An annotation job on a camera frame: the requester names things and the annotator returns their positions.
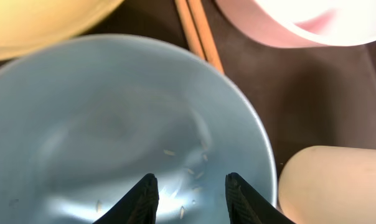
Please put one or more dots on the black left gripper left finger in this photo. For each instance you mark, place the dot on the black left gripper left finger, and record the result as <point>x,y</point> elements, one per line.
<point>138,206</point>

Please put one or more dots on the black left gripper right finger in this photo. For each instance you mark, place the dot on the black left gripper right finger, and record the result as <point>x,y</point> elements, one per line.
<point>246,206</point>

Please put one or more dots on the rice food waste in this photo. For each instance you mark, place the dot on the rice food waste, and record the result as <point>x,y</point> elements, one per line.
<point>182,169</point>

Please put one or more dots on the pale green cup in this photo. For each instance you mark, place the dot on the pale green cup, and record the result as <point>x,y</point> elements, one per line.
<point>325,184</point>

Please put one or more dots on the light blue bowl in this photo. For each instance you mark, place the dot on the light blue bowl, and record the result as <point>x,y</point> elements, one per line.
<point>61,107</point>

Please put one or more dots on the pink bowl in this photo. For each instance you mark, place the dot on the pink bowl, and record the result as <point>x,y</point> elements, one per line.
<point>292,24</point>

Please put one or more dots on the yellow plate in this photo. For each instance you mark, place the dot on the yellow plate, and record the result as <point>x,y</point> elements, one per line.
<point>30,25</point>

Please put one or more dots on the wooden chopstick right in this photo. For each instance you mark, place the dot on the wooden chopstick right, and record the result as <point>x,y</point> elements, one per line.
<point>205,34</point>

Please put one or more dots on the wooden chopstick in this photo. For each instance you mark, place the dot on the wooden chopstick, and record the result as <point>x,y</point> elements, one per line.
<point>189,28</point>
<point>205,34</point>

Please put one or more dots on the wooden chopstick left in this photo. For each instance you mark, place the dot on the wooden chopstick left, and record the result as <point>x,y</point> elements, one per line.
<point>189,28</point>

